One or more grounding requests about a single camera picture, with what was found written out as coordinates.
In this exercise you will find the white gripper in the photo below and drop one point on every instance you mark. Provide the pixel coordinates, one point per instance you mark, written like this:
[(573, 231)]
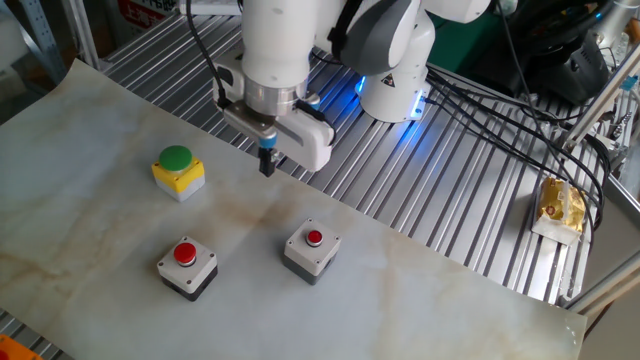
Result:
[(310, 145)]

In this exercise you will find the green button yellow box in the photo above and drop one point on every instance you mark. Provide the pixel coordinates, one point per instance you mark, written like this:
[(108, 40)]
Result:
[(177, 175)]

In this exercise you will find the small red button box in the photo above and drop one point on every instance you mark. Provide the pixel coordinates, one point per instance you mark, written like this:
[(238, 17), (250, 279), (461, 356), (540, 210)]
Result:
[(312, 255)]

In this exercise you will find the large red button box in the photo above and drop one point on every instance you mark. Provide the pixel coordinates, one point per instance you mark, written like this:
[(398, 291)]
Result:
[(187, 272)]

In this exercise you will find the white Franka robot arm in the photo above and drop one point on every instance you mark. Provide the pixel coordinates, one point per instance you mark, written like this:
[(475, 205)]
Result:
[(280, 40)]

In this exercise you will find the blue round knob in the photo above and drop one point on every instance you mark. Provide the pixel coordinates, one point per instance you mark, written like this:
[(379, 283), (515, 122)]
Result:
[(313, 100)]

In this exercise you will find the red sign white letters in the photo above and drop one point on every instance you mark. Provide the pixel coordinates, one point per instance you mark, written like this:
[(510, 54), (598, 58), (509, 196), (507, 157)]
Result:
[(140, 12)]

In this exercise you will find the marble pattern mat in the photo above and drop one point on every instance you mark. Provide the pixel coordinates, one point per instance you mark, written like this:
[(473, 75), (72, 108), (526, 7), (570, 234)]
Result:
[(400, 310)]

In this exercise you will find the green panel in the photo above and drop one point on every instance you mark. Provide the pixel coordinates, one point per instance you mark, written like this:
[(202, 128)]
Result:
[(465, 50)]

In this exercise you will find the yellow snack packet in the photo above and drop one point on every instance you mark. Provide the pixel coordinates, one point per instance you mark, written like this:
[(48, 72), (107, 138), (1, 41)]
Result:
[(560, 210)]

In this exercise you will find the orange button box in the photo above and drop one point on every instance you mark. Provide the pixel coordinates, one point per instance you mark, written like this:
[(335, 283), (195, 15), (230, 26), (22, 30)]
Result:
[(15, 350)]

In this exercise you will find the black racing wheel controller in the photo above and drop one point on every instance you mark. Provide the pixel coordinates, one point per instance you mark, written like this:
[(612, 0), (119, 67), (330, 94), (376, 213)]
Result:
[(575, 70)]

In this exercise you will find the blue clip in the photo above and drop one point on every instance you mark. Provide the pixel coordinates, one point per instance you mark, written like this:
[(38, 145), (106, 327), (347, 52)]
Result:
[(630, 82)]

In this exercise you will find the silver gripper-mounted camera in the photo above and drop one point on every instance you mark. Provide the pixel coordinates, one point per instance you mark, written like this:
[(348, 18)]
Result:
[(247, 125)]

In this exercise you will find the grey metal post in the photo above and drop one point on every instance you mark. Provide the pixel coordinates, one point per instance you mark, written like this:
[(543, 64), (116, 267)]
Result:
[(82, 30)]

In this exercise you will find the blue slotted shelf post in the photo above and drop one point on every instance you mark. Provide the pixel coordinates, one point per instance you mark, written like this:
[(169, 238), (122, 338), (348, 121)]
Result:
[(42, 35)]

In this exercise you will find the aluminium frame bar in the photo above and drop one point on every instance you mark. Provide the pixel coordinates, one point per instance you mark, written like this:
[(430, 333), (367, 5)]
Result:
[(600, 97)]

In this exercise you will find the aluminium frame rail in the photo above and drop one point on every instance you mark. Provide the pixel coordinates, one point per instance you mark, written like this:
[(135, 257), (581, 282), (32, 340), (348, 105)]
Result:
[(605, 285)]

